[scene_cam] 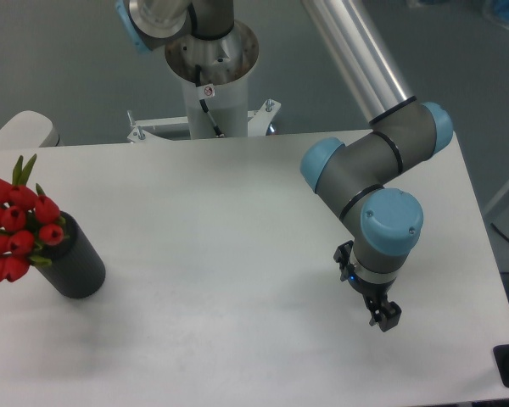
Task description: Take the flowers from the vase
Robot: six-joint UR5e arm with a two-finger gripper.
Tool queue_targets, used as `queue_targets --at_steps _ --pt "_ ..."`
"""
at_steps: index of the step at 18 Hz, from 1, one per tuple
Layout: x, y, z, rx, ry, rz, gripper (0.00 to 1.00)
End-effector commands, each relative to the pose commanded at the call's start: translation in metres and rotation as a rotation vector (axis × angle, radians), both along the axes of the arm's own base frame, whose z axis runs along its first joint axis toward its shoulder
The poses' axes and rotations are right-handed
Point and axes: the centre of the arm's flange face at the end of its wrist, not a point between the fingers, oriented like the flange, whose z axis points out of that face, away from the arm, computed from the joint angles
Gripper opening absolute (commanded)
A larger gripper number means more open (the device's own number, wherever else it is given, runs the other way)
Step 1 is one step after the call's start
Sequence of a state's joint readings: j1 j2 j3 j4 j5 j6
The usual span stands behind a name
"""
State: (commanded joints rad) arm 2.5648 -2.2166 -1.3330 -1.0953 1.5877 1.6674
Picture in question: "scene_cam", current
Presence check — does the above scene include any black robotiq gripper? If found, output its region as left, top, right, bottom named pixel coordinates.
left=333, top=241, right=401, bottom=332

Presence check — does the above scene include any red tulip bouquet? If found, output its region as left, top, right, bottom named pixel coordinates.
left=0, top=154, right=71, bottom=282

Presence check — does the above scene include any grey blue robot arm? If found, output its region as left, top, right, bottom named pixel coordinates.
left=115, top=1, right=453, bottom=331

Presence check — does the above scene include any black ribbed cylindrical vase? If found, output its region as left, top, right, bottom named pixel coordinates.
left=35, top=212, right=106, bottom=299

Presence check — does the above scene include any white chair armrest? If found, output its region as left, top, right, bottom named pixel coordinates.
left=0, top=110, right=63, bottom=151

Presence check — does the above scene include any white pedestal base frame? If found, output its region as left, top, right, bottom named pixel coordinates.
left=127, top=98, right=282, bottom=143

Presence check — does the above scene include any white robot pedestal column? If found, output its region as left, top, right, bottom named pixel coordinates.
left=165, top=20, right=260, bottom=139

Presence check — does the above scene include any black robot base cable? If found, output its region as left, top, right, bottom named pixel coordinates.
left=193, top=64, right=226, bottom=139

